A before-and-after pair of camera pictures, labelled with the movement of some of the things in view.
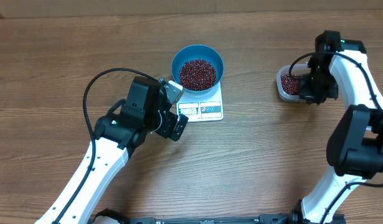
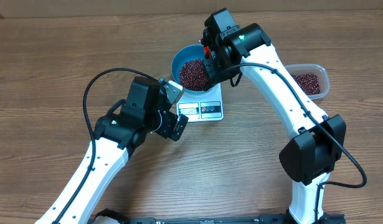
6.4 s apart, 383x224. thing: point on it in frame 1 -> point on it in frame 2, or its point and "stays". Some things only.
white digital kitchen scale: [203, 107] stays
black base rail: [110, 216] stays
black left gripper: [167, 131] stays
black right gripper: [306, 93] -> [218, 76]
